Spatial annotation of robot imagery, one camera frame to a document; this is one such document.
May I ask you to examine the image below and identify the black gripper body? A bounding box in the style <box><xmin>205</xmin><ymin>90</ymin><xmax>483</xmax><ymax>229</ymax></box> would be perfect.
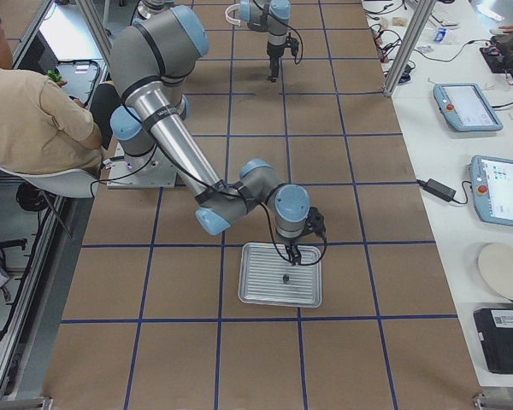
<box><xmin>275</xmin><ymin>206</ymin><xmax>327</xmax><ymax>250</ymax></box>
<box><xmin>267</xmin><ymin>33</ymin><xmax>302</xmax><ymax>77</ymax></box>

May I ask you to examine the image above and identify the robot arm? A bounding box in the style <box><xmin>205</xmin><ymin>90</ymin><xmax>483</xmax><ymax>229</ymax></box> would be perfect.
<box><xmin>109</xmin><ymin>5</ymin><xmax>326</xmax><ymax>266</ymax></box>
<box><xmin>129</xmin><ymin>1</ymin><xmax>302</xmax><ymax>82</ymax></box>

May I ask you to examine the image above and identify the silver ribbed metal tray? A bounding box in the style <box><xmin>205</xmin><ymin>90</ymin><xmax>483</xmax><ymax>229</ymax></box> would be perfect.
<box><xmin>239</xmin><ymin>243</ymin><xmax>322</xmax><ymax>308</ymax></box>

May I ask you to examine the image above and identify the black power adapter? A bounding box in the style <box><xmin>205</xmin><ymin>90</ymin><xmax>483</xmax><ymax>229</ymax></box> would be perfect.
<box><xmin>416</xmin><ymin>179</ymin><xmax>468</xmax><ymax>205</ymax></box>

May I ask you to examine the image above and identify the aluminium pillar right side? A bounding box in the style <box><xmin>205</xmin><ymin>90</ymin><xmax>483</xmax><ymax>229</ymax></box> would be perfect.
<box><xmin>383</xmin><ymin>0</ymin><xmax>435</xmax><ymax>97</ymax></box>

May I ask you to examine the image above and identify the upper teach pendant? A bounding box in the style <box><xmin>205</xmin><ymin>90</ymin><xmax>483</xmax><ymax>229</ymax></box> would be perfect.
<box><xmin>433</xmin><ymin>83</ymin><xmax>504</xmax><ymax>132</ymax></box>

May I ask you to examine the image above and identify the teach pendant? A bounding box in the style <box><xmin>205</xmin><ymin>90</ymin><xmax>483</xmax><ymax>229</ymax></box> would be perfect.
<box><xmin>469</xmin><ymin>155</ymin><xmax>513</xmax><ymax>226</ymax></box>
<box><xmin>433</xmin><ymin>83</ymin><xmax>504</xmax><ymax>132</ymax></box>

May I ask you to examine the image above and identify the lower teach pendant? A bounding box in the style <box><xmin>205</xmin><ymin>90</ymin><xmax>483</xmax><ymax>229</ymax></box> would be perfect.
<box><xmin>469</xmin><ymin>155</ymin><xmax>513</xmax><ymax>226</ymax></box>

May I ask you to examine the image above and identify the beige round plate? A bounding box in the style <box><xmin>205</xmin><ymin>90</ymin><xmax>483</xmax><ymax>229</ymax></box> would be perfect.
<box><xmin>477</xmin><ymin>243</ymin><xmax>513</xmax><ymax>301</ymax></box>

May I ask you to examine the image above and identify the black laptop with label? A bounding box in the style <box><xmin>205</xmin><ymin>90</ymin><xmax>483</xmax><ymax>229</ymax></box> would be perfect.
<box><xmin>473</xmin><ymin>308</ymin><xmax>513</xmax><ymax>375</ymax></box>

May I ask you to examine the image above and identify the white plastic chair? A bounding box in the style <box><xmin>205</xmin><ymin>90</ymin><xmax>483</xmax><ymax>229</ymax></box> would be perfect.
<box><xmin>0</xmin><ymin>165</ymin><xmax>100</xmax><ymax>240</ymax></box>

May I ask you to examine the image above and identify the seated person beige shirt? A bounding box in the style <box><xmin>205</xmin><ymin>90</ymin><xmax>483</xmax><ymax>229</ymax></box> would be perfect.
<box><xmin>0</xmin><ymin>18</ymin><xmax>104</xmax><ymax>174</ymax></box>

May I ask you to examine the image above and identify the white curved plastic bracket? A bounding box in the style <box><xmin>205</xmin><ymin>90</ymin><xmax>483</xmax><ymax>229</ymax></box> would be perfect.
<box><xmin>225</xmin><ymin>3</ymin><xmax>241</xmax><ymax>26</ymax></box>

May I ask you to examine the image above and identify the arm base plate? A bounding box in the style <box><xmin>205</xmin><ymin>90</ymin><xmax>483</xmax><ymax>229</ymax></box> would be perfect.
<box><xmin>106</xmin><ymin>142</ymin><xmax>177</xmax><ymax>189</ymax></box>

